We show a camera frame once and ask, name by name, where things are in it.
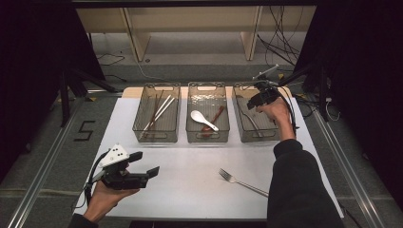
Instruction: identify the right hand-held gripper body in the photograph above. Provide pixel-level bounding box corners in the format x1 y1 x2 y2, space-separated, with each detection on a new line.
250 64 288 108

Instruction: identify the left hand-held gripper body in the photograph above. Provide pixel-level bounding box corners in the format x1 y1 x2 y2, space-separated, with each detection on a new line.
93 143 151 191

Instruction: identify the metal knife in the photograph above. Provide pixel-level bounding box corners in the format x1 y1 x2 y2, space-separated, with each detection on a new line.
237 94 264 138

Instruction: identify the clear smoky plastic bin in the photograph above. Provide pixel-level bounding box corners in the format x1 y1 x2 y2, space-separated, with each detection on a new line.
185 81 231 143
132 82 182 143
231 81 288 143

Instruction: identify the brown wooden spoon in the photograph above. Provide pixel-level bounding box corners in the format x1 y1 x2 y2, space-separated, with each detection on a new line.
201 104 226 138

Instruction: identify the white ceramic spoon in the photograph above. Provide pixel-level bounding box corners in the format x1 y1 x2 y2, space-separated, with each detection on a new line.
190 109 220 133

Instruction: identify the metal fork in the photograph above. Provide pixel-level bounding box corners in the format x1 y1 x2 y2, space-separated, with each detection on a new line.
218 168 270 198

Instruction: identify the person's right hand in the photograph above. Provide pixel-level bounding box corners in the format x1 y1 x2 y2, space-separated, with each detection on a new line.
256 96 297 142

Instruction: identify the person's left hand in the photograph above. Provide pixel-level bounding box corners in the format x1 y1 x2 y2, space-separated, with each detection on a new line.
83 182 141 223

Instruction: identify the white table sheet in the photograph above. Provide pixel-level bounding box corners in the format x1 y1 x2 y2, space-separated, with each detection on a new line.
72 96 345 221

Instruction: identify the black metal stand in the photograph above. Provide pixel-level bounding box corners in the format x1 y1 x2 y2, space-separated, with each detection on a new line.
278 61 331 123
58 63 118 127

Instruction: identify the dark curtain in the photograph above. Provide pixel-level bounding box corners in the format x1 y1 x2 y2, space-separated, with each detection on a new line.
0 0 106 184
294 0 403 203

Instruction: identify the beige wooden desk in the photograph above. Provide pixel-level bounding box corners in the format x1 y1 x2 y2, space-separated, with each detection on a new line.
75 5 317 63

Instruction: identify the right hand-held gripper cable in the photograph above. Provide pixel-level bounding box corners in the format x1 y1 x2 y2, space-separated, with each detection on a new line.
272 80 300 136

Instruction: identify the hand-held gripper cable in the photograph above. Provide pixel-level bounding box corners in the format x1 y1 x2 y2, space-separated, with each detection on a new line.
72 151 110 210
272 80 300 136

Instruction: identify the left hand-held gripper cable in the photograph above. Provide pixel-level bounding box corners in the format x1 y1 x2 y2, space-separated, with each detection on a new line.
72 151 110 210

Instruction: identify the bundle of black floor cables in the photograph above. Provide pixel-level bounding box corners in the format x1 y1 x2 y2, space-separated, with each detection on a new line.
257 6 305 72

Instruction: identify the white plug with cable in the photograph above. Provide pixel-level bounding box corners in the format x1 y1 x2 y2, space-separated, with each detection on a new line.
324 96 342 123

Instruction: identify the aluminium floor rail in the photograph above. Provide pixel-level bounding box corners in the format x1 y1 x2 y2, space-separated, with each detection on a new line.
6 98 85 228
312 108 386 228

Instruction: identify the white floor cable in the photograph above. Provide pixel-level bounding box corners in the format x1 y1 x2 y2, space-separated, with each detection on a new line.
120 47 165 82

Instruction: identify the thin black floor cable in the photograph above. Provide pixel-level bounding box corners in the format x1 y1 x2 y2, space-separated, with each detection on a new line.
95 52 126 67

